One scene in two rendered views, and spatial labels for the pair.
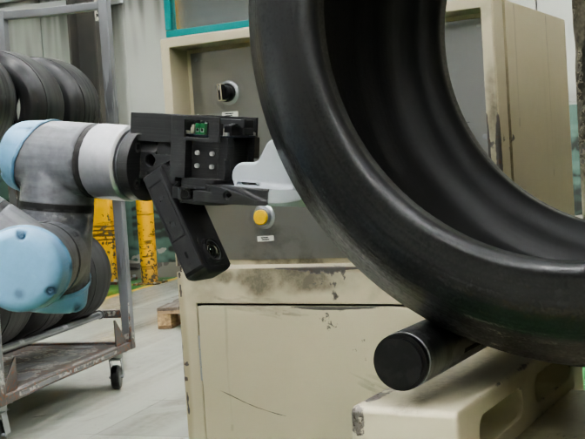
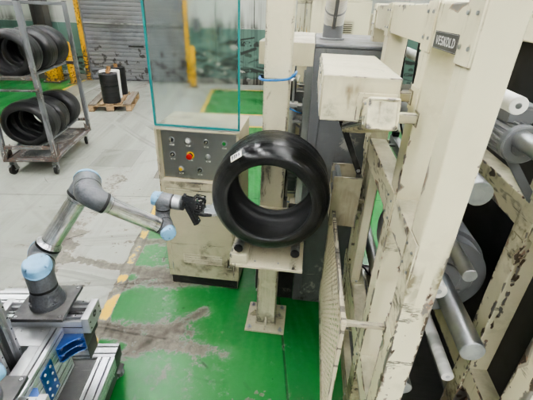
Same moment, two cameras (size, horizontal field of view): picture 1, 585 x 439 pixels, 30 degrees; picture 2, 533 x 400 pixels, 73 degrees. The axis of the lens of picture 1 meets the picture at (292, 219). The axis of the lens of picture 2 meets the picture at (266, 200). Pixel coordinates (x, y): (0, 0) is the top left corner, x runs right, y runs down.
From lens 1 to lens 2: 1.14 m
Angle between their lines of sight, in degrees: 33
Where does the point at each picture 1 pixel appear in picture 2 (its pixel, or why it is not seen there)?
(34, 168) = (160, 204)
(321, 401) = not seen: hidden behind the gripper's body
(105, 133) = (176, 199)
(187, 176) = (194, 209)
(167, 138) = (189, 201)
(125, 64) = not seen: outside the picture
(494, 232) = (247, 209)
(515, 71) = not seen: hidden behind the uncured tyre
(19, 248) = (169, 231)
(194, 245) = (196, 220)
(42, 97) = (50, 48)
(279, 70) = (220, 206)
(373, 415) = (233, 255)
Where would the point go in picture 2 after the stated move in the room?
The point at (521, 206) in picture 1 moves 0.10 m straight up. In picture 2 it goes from (251, 205) to (251, 189)
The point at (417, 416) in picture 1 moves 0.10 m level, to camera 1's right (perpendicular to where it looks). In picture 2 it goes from (240, 255) to (259, 251)
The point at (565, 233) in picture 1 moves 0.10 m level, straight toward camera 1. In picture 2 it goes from (258, 210) to (261, 220)
